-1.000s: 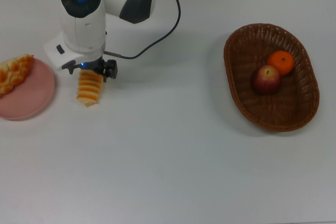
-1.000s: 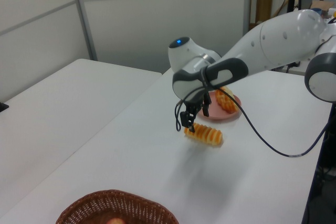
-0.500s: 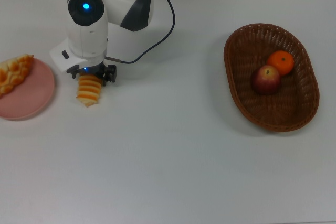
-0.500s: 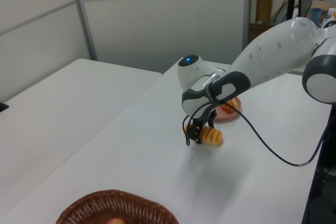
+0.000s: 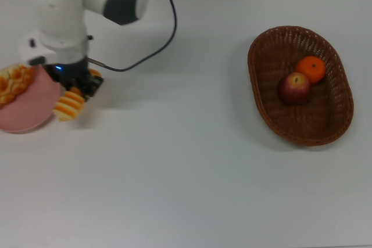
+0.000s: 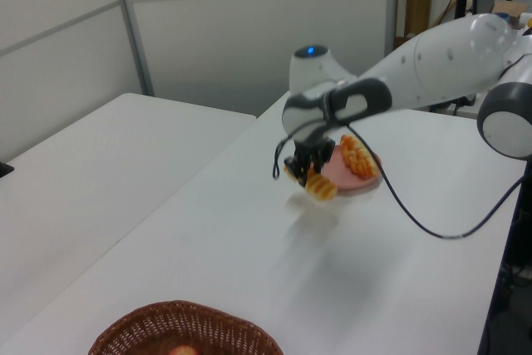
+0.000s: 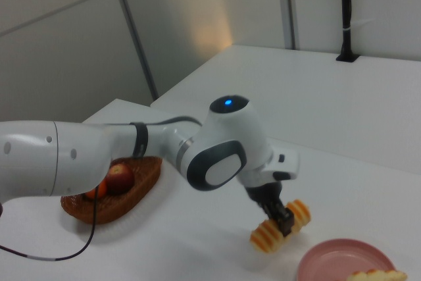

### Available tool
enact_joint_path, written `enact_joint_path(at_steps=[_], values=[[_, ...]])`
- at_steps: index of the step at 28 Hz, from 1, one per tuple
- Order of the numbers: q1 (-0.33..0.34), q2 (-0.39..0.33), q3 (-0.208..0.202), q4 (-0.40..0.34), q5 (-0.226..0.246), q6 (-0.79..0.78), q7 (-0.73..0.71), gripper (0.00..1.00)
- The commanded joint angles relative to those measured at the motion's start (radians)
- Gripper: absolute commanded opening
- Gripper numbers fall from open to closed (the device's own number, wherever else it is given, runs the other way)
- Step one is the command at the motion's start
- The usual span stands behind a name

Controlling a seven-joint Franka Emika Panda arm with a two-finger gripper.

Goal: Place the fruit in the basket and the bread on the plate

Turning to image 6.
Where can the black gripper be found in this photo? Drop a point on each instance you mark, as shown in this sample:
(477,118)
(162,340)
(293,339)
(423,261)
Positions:
(313,150)

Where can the striped toy bread roll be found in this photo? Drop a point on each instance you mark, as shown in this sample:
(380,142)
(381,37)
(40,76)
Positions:
(322,188)

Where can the braided toy bread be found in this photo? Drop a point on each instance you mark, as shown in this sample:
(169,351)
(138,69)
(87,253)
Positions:
(359,159)

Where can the red toy apple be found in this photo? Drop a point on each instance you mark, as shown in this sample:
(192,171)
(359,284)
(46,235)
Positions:
(183,351)

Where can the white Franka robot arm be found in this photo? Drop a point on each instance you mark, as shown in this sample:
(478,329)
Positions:
(436,64)

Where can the pink plate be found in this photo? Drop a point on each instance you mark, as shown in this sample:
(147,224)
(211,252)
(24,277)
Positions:
(341,176)

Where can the brown woven basket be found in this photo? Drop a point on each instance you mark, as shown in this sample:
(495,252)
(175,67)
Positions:
(137,330)

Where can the white side table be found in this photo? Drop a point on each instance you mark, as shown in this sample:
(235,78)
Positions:
(104,164)

